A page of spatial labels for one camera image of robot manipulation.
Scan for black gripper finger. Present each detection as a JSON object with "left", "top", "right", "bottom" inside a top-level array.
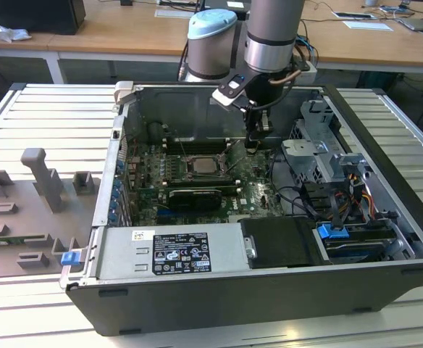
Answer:
[{"left": 246, "top": 108, "right": 260, "bottom": 152}]

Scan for metal socket cover frame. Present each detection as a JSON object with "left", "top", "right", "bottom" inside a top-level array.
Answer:
[{"left": 220, "top": 143, "right": 251, "bottom": 174}]

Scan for silver square CPU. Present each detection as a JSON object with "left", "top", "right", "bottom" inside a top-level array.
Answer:
[{"left": 191, "top": 158, "right": 217, "bottom": 175}]

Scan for black RAM slot bank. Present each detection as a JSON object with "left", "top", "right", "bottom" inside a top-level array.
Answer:
[
  {"left": 166, "top": 178, "right": 242, "bottom": 190},
  {"left": 164, "top": 137, "right": 234, "bottom": 154}
]

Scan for black CPU socket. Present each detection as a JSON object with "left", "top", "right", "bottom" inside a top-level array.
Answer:
[{"left": 180, "top": 154, "right": 235, "bottom": 182}]

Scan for grey metal disk bay cage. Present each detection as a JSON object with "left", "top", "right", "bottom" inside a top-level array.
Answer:
[{"left": 280, "top": 99, "right": 370, "bottom": 184}]

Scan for green motherboard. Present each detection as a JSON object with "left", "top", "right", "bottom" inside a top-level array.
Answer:
[{"left": 124, "top": 139, "right": 288, "bottom": 224}]

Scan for black graphics card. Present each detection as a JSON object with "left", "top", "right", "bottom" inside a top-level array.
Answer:
[{"left": 167, "top": 187, "right": 222, "bottom": 212}]

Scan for black cylinder board component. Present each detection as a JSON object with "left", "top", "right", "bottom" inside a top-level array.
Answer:
[{"left": 148, "top": 122, "right": 166, "bottom": 146}]

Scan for white paper sheet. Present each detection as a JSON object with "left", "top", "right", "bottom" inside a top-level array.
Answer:
[{"left": 342, "top": 20, "right": 394, "bottom": 32}]

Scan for hard disk in blue carrier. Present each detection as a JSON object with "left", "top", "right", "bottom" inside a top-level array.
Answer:
[{"left": 314, "top": 221, "right": 397, "bottom": 265}]

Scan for grey case latch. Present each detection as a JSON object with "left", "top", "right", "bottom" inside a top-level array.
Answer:
[{"left": 113, "top": 80, "right": 137, "bottom": 107}]

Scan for wooden desk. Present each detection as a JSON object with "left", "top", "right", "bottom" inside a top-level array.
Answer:
[{"left": 0, "top": 0, "right": 423, "bottom": 85}]

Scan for grey laptop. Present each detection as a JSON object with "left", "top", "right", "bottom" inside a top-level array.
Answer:
[{"left": 398, "top": 17, "right": 423, "bottom": 33}]

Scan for black open PC case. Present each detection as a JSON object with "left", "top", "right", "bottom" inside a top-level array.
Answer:
[{"left": 58, "top": 80, "right": 423, "bottom": 336}]

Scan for silver power supply with label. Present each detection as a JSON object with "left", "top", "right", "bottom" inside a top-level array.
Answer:
[{"left": 96, "top": 223, "right": 251, "bottom": 281}]

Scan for blue case latch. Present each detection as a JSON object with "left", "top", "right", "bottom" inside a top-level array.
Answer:
[{"left": 61, "top": 252, "right": 80, "bottom": 268}]

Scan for black box on desk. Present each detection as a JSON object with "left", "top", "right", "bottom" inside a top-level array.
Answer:
[{"left": 0, "top": 0, "right": 87, "bottom": 36}]

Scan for grey brown parts rack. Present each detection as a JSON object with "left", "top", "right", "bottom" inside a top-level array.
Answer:
[{"left": 0, "top": 147, "right": 102, "bottom": 280}]

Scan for crumpled white paper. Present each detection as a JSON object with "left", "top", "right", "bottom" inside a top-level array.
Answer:
[{"left": 0, "top": 20, "right": 32, "bottom": 44}]

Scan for green RAM stick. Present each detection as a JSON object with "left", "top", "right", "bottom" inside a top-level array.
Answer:
[{"left": 0, "top": 235, "right": 48, "bottom": 244}]

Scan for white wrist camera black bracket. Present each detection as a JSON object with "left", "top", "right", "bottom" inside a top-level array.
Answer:
[{"left": 212, "top": 74, "right": 251, "bottom": 109}]

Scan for white tablet dark frame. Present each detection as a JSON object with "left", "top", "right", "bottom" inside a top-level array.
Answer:
[{"left": 332, "top": 10, "right": 377, "bottom": 20}]

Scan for black flat disk wire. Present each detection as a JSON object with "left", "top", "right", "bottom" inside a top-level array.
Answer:
[{"left": 330, "top": 191, "right": 343, "bottom": 232}]

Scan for grey desk cable lid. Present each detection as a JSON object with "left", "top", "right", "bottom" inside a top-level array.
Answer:
[{"left": 154, "top": 8, "right": 198, "bottom": 18}]

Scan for coloured power wires bundle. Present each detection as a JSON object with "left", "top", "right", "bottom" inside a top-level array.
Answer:
[{"left": 347, "top": 173, "right": 377, "bottom": 218}]

